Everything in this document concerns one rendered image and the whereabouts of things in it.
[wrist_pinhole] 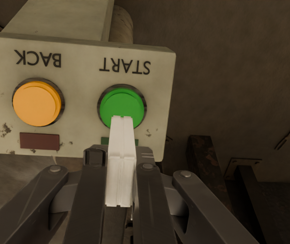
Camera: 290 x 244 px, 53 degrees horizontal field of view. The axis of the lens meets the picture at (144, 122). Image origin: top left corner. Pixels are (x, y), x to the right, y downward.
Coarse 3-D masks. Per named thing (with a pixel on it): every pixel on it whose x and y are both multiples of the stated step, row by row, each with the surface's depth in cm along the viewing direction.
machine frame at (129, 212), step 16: (272, 192) 126; (288, 192) 127; (128, 208) 128; (240, 208) 118; (272, 208) 119; (288, 208) 120; (128, 224) 134; (288, 224) 114; (128, 240) 145; (288, 240) 109
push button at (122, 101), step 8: (120, 88) 26; (104, 96) 26; (112, 96) 26; (120, 96) 26; (128, 96) 26; (136, 96) 26; (104, 104) 26; (112, 104) 26; (120, 104) 26; (128, 104) 26; (136, 104) 26; (104, 112) 26; (112, 112) 26; (120, 112) 26; (128, 112) 26; (136, 112) 26; (104, 120) 27; (136, 120) 27
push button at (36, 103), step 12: (24, 84) 25; (36, 84) 25; (48, 84) 26; (24, 96) 25; (36, 96) 25; (48, 96) 25; (24, 108) 25; (36, 108) 26; (48, 108) 26; (60, 108) 26; (24, 120) 26; (36, 120) 26; (48, 120) 26
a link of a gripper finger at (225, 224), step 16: (176, 176) 14; (192, 176) 14; (192, 192) 13; (208, 192) 13; (192, 208) 12; (208, 208) 12; (224, 208) 12; (176, 224) 14; (192, 224) 12; (208, 224) 11; (224, 224) 11; (240, 224) 11; (192, 240) 12; (208, 240) 11; (224, 240) 10; (240, 240) 10; (256, 240) 10
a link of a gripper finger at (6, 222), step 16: (48, 176) 13; (64, 176) 13; (32, 192) 12; (48, 192) 12; (0, 208) 11; (16, 208) 11; (32, 208) 11; (0, 224) 10; (16, 224) 10; (32, 224) 11; (48, 224) 13; (0, 240) 9; (16, 240) 10; (32, 240) 11; (48, 240) 13
